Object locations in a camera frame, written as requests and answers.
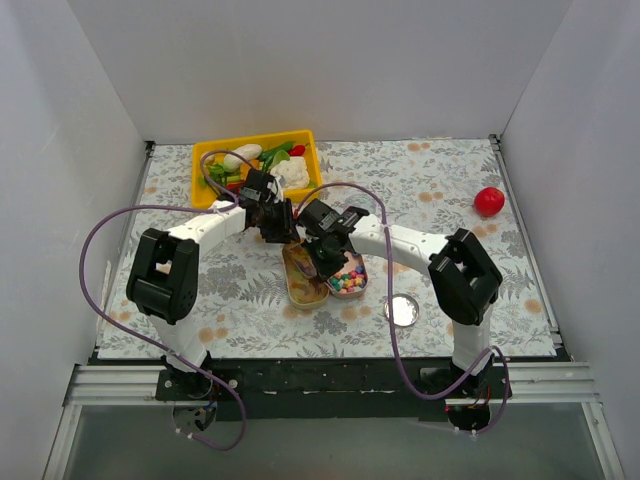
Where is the silver jar lid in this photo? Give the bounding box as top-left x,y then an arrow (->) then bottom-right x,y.
384,294 -> 419,328

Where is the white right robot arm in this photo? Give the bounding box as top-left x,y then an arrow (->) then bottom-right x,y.
296,199 -> 503,398

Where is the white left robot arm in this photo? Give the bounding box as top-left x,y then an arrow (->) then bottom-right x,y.
126,169 -> 299,400

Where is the white cauliflower toy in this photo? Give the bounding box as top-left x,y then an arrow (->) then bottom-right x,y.
270,156 -> 310,191

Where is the pink oval candy box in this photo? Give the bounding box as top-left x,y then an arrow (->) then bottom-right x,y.
326,251 -> 369,299

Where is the green chili pepper toy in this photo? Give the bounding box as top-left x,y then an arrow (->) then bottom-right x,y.
258,141 -> 295,162

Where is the beige oval candy box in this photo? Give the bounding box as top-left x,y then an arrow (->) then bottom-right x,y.
281,243 -> 329,310

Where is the white radish toy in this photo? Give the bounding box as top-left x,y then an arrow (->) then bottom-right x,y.
222,144 -> 263,172

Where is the red chili pepper toy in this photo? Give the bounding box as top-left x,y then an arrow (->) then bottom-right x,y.
288,145 -> 307,157

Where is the yellow plastic bin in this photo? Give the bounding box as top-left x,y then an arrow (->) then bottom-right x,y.
191,129 -> 323,209

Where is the green scallion toy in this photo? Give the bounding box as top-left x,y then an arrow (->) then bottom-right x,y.
197,163 -> 243,190

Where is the floral table mat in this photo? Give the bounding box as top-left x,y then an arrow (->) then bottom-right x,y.
97,138 -> 561,361

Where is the red tomato toy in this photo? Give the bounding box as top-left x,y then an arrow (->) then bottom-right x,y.
474,187 -> 506,217

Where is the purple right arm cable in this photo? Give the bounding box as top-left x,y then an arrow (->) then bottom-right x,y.
297,182 -> 511,434

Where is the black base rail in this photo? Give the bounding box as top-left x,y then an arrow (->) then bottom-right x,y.
90,358 -> 578,421

